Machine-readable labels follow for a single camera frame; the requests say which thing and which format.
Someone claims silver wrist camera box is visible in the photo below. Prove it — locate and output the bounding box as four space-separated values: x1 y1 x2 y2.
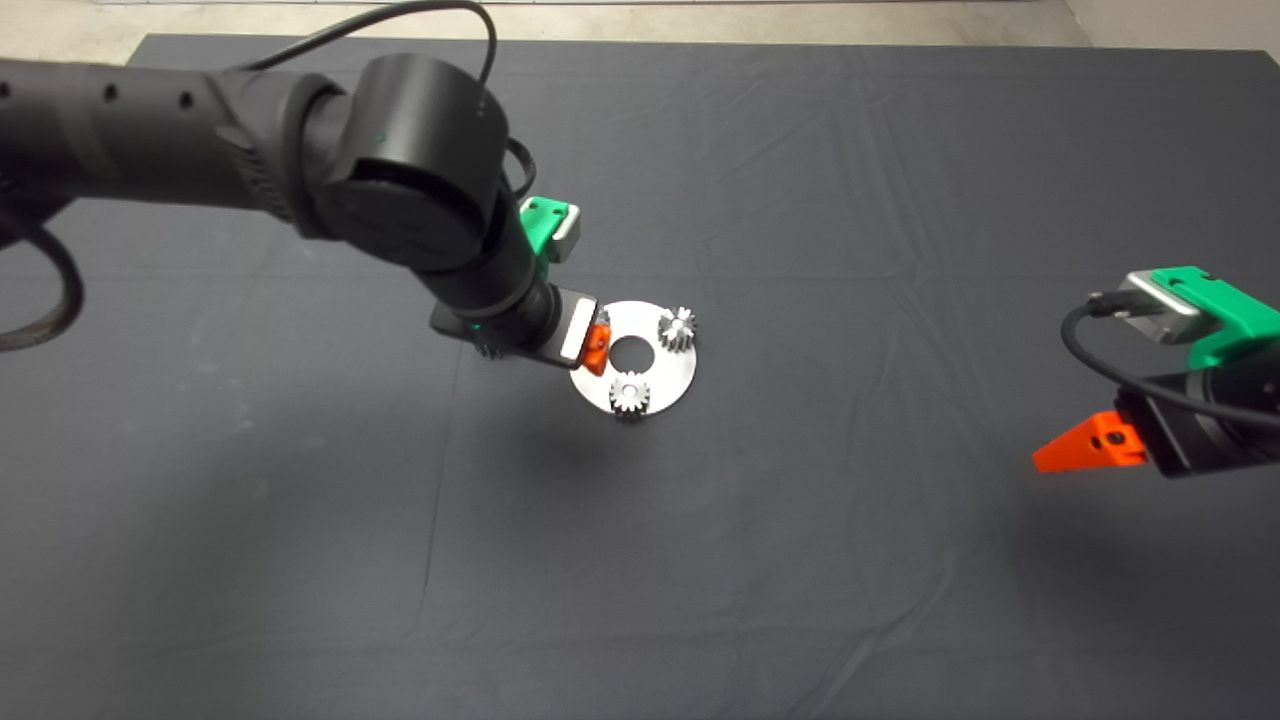
1118 272 1206 346
548 205 582 264

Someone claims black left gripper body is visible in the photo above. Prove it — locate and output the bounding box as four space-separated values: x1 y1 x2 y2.
430 280 601 371

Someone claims green right camera mount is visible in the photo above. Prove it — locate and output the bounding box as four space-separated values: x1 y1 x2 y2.
1150 265 1280 373

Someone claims dark grey table cloth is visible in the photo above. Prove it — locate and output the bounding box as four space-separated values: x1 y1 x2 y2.
0 36 1280 720

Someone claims round metal plate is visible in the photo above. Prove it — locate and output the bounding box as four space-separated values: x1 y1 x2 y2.
570 300 698 413

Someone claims braided black left arm cable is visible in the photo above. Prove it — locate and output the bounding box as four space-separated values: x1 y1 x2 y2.
0 213 85 353

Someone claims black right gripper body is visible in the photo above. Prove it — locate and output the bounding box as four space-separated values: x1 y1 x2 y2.
1113 372 1280 481

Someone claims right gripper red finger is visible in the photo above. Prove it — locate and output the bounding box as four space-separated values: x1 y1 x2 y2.
1032 411 1147 476

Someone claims black right camera cable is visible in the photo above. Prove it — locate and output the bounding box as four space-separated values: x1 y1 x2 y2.
1060 290 1280 433

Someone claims green left camera mount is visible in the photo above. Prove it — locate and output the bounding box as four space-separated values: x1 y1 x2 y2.
518 196 573 259

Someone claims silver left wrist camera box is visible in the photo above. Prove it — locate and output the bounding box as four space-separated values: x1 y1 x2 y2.
548 205 582 264

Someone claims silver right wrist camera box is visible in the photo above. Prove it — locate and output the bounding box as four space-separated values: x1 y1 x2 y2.
1118 272 1206 346

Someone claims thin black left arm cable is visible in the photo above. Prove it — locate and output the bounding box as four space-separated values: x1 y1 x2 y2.
240 0 537 201

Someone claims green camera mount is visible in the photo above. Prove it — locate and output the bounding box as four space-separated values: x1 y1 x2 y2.
1150 265 1280 373
518 196 573 259

